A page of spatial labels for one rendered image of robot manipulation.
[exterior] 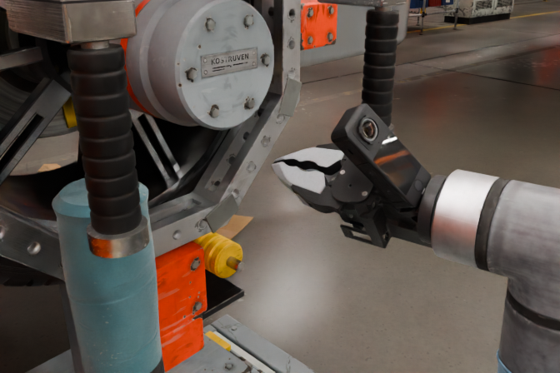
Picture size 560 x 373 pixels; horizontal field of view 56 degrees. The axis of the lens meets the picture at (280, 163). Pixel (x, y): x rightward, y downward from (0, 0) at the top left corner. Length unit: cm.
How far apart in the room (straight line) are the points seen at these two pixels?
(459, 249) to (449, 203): 4
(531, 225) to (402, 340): 105
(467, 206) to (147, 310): 33
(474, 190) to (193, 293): 43
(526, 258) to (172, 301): 46
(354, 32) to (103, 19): 87
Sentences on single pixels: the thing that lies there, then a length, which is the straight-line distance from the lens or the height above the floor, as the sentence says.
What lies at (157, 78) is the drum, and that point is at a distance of 51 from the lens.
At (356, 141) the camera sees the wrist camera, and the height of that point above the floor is 79.
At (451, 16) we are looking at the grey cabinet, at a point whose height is 10.
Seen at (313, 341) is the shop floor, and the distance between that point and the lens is 148.
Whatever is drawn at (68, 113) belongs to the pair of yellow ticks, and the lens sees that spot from 89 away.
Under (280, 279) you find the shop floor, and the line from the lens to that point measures 171.
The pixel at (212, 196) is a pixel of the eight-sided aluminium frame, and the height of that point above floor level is 62.
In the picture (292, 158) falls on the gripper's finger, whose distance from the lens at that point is 63.
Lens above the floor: 95
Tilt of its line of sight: 21 degrees down
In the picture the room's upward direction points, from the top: straight up
